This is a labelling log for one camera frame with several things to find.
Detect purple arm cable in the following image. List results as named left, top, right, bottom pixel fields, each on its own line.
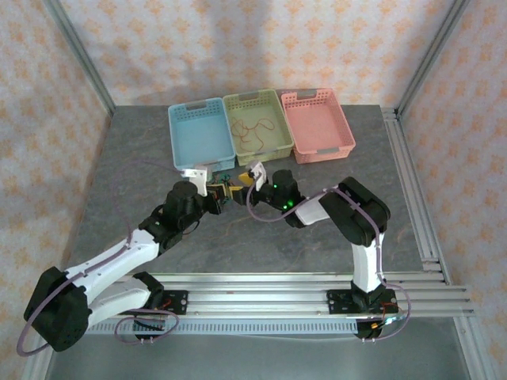
left=16, top=159, right=187, bottom=357
left=246, top=173, right=413, bottom=344

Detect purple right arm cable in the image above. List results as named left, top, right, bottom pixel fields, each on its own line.
left=246, top=173, right=413, bottom=344

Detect grey slotted cable duct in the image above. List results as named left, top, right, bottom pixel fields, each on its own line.
left=85, top=318, right=360, bottom=336

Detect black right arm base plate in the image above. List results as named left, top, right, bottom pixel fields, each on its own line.
left=326, top=289, right=398, bottom=316

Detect thin green cable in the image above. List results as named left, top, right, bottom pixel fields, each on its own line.
left=217, top=172, right=234, bottom=205

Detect aluminium side rails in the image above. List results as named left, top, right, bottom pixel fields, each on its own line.
left=380, top=105, right=452, bottom=286

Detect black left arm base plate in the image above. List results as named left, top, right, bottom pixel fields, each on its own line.
left=117, top=291, right=189, bottom=317

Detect thin orange cable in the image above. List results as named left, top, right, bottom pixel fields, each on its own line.
left=231, top=117, right=276, bottom=154

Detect aluminium mounting rails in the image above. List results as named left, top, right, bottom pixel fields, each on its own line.
left=89, top=271, right=476, bottom=320

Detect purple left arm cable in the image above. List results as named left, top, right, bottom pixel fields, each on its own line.
left=16, top=159, right=187, bottom=357

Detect pink perforated plastic basket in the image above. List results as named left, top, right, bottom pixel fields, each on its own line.
left=280, top=87, right=356, bottom=165

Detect blue perforated plastic basket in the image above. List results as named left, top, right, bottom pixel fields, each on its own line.
left=168, top=97, right=237, bottom=177

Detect green perforated plastic basket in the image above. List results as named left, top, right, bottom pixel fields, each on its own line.
left=223, top=89, right=295, bottom=167

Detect black clamp block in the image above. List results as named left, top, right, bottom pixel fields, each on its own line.
left=353, top=319, right=383, bottom=344

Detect thin black cable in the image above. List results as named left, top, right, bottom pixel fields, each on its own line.
left=215, top=176, right=235, bottom=205

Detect aluminium frame post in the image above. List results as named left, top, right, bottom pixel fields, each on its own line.
left=395, top=0, right=472, bottom=116
left=45, top=0, right=116, bottom=116

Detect aluminium frame leg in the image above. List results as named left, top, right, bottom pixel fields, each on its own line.
left=23, top=348, right=56, bottom=380
left=453, top=316, right=498, bottom=380

